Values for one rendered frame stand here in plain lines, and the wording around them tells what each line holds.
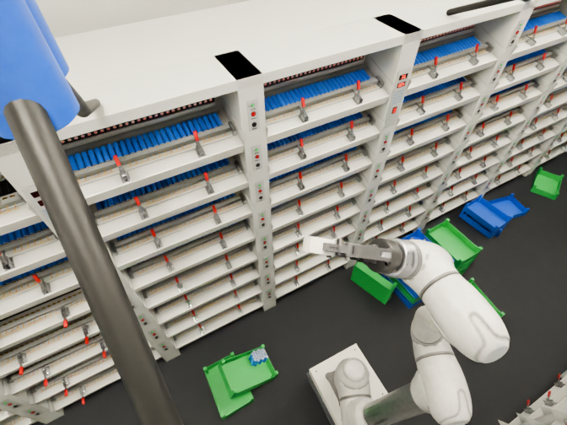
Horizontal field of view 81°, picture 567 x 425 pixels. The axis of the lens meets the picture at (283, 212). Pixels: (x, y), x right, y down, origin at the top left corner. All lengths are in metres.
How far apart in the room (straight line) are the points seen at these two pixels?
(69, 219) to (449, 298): 0.69
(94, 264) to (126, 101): 0.90
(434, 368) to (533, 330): 1.68
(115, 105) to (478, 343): 1.08
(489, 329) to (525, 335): 2.09
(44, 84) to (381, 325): 2.37
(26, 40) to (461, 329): 0.76
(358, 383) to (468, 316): 1.08
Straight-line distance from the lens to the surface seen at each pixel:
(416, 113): 1.90
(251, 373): 2.27
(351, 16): 1.65
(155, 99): 1.11
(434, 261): 0.82
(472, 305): 0.78
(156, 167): 1.25
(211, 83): 1.14
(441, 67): 1.89
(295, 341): 2.37
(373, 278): 2.41
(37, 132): 0.28
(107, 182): 1.26
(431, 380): 1.30
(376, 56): 1.65
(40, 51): 0.29
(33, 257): 1.45
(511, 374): 2.70
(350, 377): 1.77
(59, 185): 0.27
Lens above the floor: 2.24
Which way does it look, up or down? 49 degrees down
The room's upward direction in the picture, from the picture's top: 1 degrees counter-clockwise
